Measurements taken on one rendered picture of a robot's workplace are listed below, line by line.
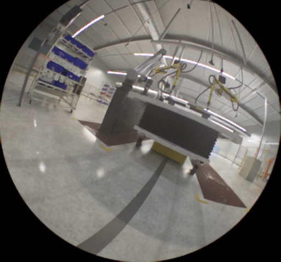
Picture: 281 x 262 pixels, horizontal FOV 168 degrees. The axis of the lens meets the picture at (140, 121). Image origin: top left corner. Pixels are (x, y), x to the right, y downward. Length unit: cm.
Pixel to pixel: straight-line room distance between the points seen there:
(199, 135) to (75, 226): 130
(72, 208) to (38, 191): 21
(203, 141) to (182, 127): 31
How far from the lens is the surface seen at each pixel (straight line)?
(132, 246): 60
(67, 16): 170
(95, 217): 60
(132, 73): 163
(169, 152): 198
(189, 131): 118
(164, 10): 1089
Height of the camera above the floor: 55
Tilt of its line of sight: 3 degrees down
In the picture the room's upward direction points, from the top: 24 degrees clockwise
